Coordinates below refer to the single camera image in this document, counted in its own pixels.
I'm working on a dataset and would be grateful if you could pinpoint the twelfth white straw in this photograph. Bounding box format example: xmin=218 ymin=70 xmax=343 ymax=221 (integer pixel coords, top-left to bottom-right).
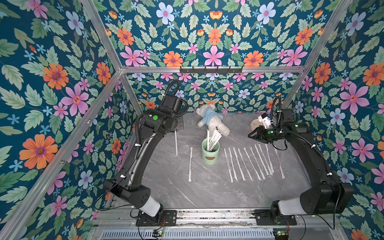
xmin=175 ymin=131 xmax=178 ymax=157

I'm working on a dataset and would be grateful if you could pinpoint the green metal straw cup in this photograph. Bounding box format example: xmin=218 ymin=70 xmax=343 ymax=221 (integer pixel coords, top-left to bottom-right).
xmin=202 ymin=139 xmax=220 ymax=165

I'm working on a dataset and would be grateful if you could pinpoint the eleventh white straw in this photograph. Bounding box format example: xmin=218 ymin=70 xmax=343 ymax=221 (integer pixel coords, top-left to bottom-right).
xmin=188 ymin=147 xmax=193 ymax=183

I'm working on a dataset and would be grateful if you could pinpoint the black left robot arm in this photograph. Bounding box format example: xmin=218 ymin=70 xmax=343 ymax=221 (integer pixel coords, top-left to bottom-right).
xmin=103 ymin=94 xmax=189 ymax=218

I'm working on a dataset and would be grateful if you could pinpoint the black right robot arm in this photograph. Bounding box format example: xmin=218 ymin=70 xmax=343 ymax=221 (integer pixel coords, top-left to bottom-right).
xmin=248 ymin=109 xmax=354 ymax=219

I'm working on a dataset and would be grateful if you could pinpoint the bundle of wrapped straws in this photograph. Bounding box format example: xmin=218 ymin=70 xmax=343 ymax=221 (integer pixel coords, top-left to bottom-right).
xmin=207 ymin=130 xmax=222 ymax=152

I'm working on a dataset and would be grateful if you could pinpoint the beige round alarm clock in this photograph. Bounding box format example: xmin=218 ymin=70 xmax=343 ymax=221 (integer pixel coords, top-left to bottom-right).
xmin=250 ymin=119 xmax=264 ymax=132

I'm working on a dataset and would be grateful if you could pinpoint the white teddy bear blue shirt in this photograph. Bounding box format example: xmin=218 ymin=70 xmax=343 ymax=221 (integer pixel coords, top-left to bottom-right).
xmin=196 ymin=104 xmax=230 ymax=137

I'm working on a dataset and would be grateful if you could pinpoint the black wall hook rail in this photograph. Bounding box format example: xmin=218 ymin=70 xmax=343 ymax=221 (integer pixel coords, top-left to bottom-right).
xmin=179 ymin=66 xmax=243 ymax=75

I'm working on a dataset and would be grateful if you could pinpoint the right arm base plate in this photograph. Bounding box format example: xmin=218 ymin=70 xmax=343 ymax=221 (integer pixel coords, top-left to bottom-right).
xmin=252 ymin=210 xmax=297 ymax=226

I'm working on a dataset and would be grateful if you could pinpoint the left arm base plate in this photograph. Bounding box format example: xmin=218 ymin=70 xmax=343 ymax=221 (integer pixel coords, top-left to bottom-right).
xmin=136 ymin=210 xmax=178 ymax=227

